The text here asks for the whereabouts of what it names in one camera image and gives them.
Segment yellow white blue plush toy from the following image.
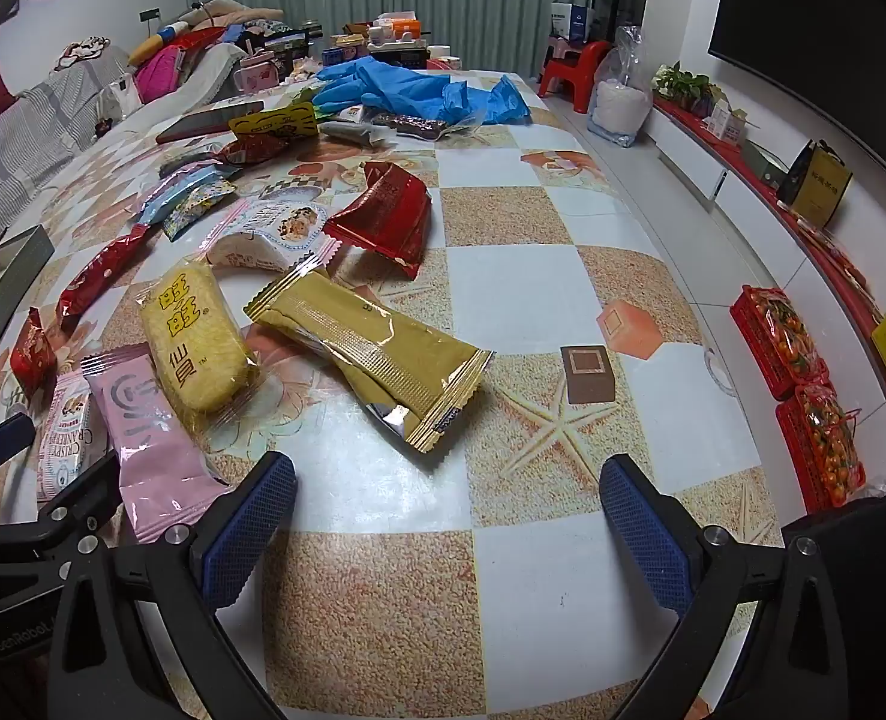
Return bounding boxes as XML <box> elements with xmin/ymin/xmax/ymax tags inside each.
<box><xmin>128</xmin><ymin>24</ymin><xmax>189</xmax><ymax>65</ymax></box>

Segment small red candy packet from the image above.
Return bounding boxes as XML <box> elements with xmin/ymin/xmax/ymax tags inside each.
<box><xmin>9</xmin><ymin>306</ymin><xmax>58</xmax><ymax>398</ymax></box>

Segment white cardboard boxes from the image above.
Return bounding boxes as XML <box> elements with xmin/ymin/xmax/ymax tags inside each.
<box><xmin>708</xmin><ymin>99</ymin><xmax>751</xmax><ymax>143</ymax></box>

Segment grey shallow box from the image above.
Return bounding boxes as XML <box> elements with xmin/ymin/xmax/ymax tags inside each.
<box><xmin>0</xmin><ymin>225</ymin><xmax>55</xmax><ymax>421</ymax></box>

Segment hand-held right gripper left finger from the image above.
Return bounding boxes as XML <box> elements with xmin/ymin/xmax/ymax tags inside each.
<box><xmin>45</xmin><ymin>452</ymin><xmax>298</xmax><ymax>720</ymax></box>

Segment pink bag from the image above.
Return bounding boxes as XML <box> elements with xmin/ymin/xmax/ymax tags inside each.
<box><xmin>137</xmin><ymin>45</ymin><xmax>189</xmax><ymax>102</ymax></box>

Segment red plastic stool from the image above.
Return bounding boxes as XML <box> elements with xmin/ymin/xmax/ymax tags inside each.
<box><xmin>539</xmin><ymin>41</ymin><xmax>612</xmax><ymax>113</ymax></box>

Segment clear plastic bag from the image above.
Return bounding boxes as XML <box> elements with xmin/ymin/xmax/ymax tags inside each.
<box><xmin>587</xmin><ymin>25</ymin><xmax>657</xmax><ymax>149</ymax></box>

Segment white red plush toy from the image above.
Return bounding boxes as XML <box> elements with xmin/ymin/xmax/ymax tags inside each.
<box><xmin>60</xmin><ymin>36</ymin><xmax>110</xmax><ymax>72</ymax></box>

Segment dark brown bar packet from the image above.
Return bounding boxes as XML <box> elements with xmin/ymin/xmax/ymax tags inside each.
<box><xmin>371</xmin><ymin>111</ymin><xmax>451</xmax><ymax>142</ymax></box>

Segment gold snack packet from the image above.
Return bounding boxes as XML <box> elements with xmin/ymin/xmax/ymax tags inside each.
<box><xmin>244</xmin><ymin>253</ymin><xmax>495</xmax><ymax>455</ymax></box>

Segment yellow snack packet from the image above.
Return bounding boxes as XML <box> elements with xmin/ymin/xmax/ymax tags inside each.
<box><xmin>229</xmin><ymin>101</ymin><xmax>318</xmax><ymax>140</ymax></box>

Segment black television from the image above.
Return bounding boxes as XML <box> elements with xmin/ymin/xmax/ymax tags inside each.
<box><xmin>707</xmin><ymin>0</ymin><xmax>886</xmax><ymax>143</ymax></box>

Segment grey foil packet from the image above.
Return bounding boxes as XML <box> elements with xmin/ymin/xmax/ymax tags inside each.
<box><xmin>319</xmin><ymin>120</ymin><xmax>391</xmax><ymax>147</ymax></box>

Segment white red television cabinet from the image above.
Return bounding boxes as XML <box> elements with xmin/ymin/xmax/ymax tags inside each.
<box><xmin>645</xmin><ymin>94</ymin><xmax>886</xmax><ymax>481</ymax></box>

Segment lilac pink snack packet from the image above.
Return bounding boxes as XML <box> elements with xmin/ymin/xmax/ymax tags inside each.
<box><xmin>159</xmin><ymin>156</ymin><xmax>219</xmax><ymax>181</ymax></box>

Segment yellow rice cracker packet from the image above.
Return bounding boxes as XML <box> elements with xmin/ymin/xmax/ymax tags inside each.
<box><xmin>137</xmin><ymin>255</ymin><xmax>264</xmax><ymax>432</ymax></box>

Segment red brown snack packet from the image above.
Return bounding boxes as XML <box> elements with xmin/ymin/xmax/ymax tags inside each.
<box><xmin>214</xmin><ymin>133</ymin><xmax>294</xmax><ymax>166</ymax></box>

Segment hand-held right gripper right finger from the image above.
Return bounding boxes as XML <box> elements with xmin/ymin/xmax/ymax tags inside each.
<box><xmin>599</xmin><ymin>454</ymin><xmax>852</xmax><ymax>720</ymax></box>

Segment orange white box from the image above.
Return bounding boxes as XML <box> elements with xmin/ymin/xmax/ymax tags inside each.
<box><xmin>371</xmin><ymin>11</ymin><xmax>423</xmax><ymax>42</ymax></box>

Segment dark red smartphone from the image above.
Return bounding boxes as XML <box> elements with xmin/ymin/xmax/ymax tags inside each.
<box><xmin>156</xmin><ymin>100</ymin><xmax>265</xmax><ymax>145</ymax></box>

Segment white pink-edged cookie packet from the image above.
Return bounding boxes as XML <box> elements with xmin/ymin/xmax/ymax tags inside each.
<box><xmin>204</xmin><ymin>195</ymin><xmax>339</xmax><ymax>275</ymax></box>
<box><xmin>36</xmin><ymin>371</ymin><xmax>110</xmax><ymax>503</ymax></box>

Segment blue white box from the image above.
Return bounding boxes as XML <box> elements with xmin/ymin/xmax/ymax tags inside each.
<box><xmin>549</xmin><ymin>1</ymin><xmax>597</xmax><ymax>44</ymax></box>

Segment blue yellow patterned packet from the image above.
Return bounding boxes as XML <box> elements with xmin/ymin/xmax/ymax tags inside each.
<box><xmin>161</xmin><ymin>180</ymin><xmax>238</xmax><ymax>241</ymax></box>

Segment potted plant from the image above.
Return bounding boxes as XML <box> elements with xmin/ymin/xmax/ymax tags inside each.
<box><xmin>653</xmin><ymin>64</ymin><xmax>717</xmax><ymax>110</ymax></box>

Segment red foil snack packet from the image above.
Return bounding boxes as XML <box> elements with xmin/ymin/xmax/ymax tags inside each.
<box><xmin>321</xmin><ymin>161</ymin><xmax>433</xmax><ymax>280</ymax></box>

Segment black box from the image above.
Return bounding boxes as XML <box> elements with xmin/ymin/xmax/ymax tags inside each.
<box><xmin>371</xmin><ymin>45</ymin><xmax>429</xmax><ymax>70</ymax></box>

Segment sofa with grey striped cover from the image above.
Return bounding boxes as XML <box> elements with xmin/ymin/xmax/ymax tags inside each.
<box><xmin>0</xmin><ymin>41</ymin><xmax>249</xmax><ymax>271</ymax></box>

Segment light blue snack packet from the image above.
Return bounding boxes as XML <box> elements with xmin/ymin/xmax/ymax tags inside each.
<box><xmin>139</xmin><ymin>169</ymin><xmax>223</xmax><ymax>226</ymax></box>

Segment long red snack packet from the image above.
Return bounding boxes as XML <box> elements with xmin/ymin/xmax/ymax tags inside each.
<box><xmin>56</xmin><ymin>223</ymin><xmax>160</xmax><ymax>331</ymax></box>

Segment yellow black gift bag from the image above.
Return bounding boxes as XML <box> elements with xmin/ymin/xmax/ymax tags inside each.
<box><xmin>776</xmin><ymin>139</ymin><xmax>855</xmax><ymax>232</ymax></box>

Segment beige blanket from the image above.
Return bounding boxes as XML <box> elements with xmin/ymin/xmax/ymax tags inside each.
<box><xmin>180</xmin><ymin>0</ymin><xmax>286</xmax><ymax>35</ymax></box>

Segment blue disposable gloves pile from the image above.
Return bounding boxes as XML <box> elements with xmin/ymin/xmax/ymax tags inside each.
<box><xmin>311</xmin><ymin>56</ymin><xmax>531</xmax><ymax>127</ymax></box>

